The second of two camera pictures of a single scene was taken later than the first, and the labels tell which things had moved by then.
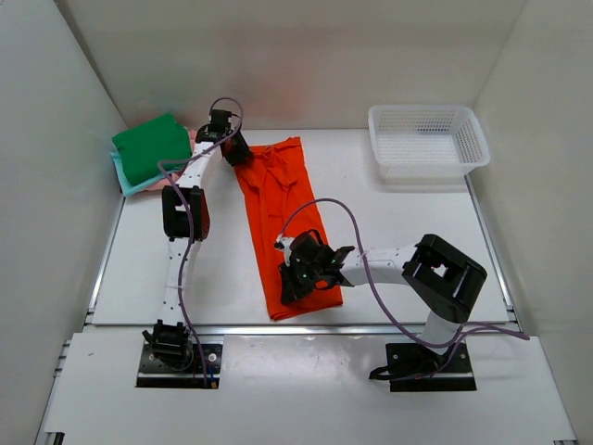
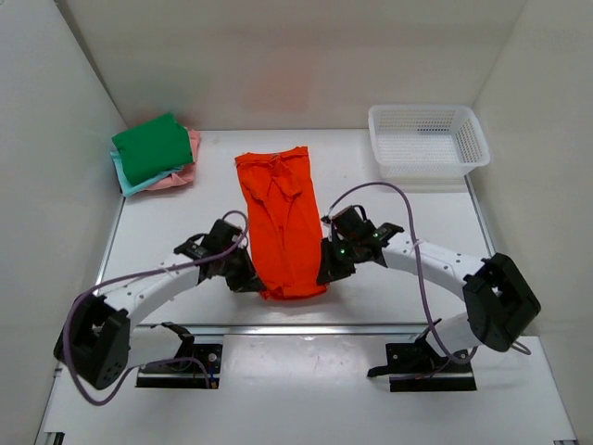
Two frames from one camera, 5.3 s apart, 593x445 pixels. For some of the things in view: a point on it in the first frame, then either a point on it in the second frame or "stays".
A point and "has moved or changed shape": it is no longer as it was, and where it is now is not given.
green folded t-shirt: (141, 150) stays
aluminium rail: (302, 331) stays
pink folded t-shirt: (192, 134) stays
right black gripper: (291, 292) to (330, 270)
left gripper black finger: (235, 150) to (240, 273)
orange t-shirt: (280, 202) has moved or changed shape
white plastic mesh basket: (426, 143) stays
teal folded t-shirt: (128, 188) stays
